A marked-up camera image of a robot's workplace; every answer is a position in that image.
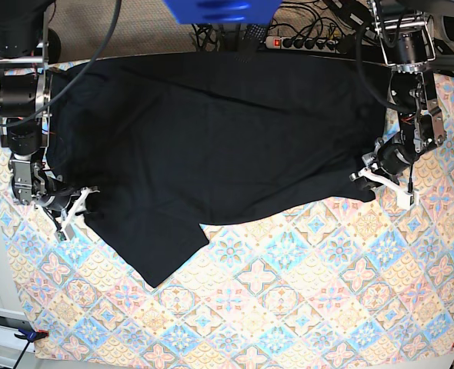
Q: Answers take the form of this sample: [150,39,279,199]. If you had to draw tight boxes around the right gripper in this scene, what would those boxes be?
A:
[32,175,104,221]

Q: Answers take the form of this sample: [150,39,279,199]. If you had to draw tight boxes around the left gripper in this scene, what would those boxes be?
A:
[349,136,419,191]

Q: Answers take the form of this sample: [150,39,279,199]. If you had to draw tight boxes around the black T-shirt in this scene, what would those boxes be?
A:
[46,52,386,287]

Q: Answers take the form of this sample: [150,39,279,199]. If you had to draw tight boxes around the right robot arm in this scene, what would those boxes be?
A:
[0,1,121,223]

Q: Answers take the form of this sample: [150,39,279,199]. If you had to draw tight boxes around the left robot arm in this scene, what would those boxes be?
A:
[350,1,447,190]

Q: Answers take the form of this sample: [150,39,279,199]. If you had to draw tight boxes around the patterned tablecloth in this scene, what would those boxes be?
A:
[0,75,454,368]

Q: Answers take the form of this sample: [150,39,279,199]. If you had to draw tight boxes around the blue clamp bottom left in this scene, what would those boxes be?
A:
[14,328,49,343]

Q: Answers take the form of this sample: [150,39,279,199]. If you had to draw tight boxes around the black remote control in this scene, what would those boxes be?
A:
[235,24,268,62]

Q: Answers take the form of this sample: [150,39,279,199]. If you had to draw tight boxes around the blue box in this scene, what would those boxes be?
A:
[164,0,282,25]

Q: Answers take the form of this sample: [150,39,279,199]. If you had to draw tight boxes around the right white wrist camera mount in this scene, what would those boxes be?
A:
[55,187,98,242]

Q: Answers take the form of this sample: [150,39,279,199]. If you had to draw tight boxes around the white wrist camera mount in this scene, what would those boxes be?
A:
[356,168,419,210]
[55,187,98,242]

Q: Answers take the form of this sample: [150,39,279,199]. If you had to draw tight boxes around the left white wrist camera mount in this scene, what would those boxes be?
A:
[356,168,419,210]

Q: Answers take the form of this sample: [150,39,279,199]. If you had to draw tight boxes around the black power strip red switch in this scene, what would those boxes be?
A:
[265,35,352,54]

